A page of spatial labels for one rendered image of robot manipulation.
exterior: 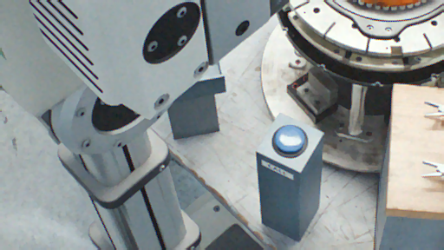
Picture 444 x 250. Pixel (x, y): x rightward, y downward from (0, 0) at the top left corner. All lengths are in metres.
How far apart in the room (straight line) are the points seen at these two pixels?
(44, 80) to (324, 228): 0.82
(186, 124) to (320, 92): 0.23
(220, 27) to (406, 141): 0.78
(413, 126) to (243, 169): 0.38
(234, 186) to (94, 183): 0.46
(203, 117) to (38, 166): 1.05
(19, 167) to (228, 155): 1.07
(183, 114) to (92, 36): 1.07
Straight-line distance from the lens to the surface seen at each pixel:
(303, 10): 1.28
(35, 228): 2.39
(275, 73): 1.57
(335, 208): 1.47
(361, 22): 1.26
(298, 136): 1.23
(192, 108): 1.46
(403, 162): 1.19
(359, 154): 1.49
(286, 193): 1.30
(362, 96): 1.39
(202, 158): 1.52
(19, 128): 2.54
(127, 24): 0.39
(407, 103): 1.24
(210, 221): 2.03
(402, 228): 1.23
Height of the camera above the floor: 2.12
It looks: 59 degrees down
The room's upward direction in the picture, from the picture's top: 3 degrees counter-clockwise
